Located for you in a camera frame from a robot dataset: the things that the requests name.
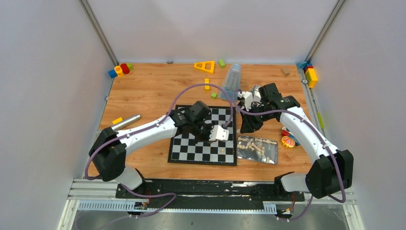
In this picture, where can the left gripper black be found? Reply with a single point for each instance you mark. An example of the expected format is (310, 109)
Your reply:
(205, 129)

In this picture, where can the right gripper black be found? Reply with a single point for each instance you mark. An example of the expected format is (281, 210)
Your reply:
(248, 125)

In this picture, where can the folding chess board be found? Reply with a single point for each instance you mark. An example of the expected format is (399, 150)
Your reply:
(184, 149)

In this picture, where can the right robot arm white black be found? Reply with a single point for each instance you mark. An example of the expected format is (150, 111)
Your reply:
(332, 168)

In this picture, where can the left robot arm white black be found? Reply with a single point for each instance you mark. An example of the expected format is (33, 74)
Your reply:
(111, 147)

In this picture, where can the tin lid with light pieces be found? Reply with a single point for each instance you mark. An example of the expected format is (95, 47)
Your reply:
(257, 149)

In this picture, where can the tin box with dark pieces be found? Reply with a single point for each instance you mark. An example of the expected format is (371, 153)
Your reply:
(255, 93)

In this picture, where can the toy car red blue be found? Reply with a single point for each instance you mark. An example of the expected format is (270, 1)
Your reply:
(288, 140)

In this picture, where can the bubble-wrapped blue metronome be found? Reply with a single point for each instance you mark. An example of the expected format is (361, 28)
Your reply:
(231, 83)

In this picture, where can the yellow curved block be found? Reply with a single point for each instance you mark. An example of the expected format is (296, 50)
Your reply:
(207, 86)

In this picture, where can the brown wooden block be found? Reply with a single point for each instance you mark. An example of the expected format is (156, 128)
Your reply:
(285, 72)

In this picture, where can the yellow triangle block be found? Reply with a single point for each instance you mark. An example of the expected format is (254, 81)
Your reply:
(205, 66)

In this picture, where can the green cube back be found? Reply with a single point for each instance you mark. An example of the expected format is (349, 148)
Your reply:
(221, 63)

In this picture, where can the stacked coloured bricks right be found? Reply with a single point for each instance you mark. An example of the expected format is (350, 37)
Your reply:
(310, 73)

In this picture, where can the small yellow block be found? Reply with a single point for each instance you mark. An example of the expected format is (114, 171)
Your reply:
(116, 121)

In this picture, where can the silver metal cylinder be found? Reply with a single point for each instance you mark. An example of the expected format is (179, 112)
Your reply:
(126, 122)

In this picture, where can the coloured blocks left corner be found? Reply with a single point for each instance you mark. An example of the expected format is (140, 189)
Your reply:
(121, 70)

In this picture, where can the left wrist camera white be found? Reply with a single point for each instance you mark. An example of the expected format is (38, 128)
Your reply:
(218, 133)

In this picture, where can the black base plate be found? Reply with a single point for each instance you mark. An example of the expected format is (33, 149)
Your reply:
(215, 195)

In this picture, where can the aluminium frame rail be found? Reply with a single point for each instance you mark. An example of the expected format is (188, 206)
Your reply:
(107, 205)

